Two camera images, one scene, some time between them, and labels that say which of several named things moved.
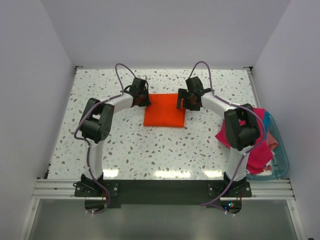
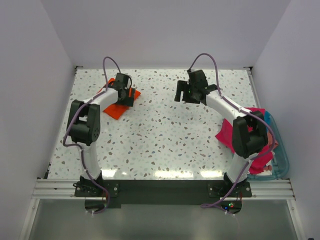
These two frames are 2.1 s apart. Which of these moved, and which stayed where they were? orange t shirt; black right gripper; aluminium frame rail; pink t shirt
Moved: orange t shirt; black right gripper
Stayed: pink t shirt; aluminium frame rail
